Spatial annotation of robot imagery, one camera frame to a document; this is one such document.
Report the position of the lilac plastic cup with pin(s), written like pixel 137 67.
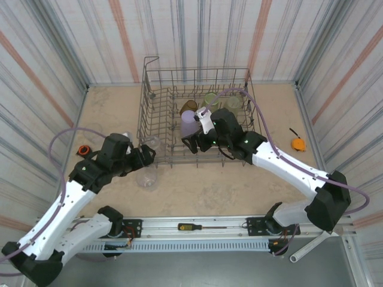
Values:
pixel 188 122

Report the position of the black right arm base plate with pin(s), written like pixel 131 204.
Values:
pixel 254 225

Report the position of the clear faceted plastic cup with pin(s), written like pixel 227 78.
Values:
pixel 154 141
pixel 146 180

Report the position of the black yellow screwdriver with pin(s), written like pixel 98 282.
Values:
pixel 185 227

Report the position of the amber textured glass cup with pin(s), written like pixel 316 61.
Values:
pixel 189 106

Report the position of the pale frosted glass cup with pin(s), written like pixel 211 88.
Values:
pixel 232 103

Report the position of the grey metal bar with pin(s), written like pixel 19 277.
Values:
pixel 305 249

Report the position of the green ribbed glass cup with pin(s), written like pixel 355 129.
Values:
pixel 211 98

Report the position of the black orange tape measure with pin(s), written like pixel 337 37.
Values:
pixel 83 150

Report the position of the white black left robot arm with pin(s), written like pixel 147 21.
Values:
pixel 60 215

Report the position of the aluminium mounting rail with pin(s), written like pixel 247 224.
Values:
pixel 161 231

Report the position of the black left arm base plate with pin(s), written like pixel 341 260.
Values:
pixel 136 228

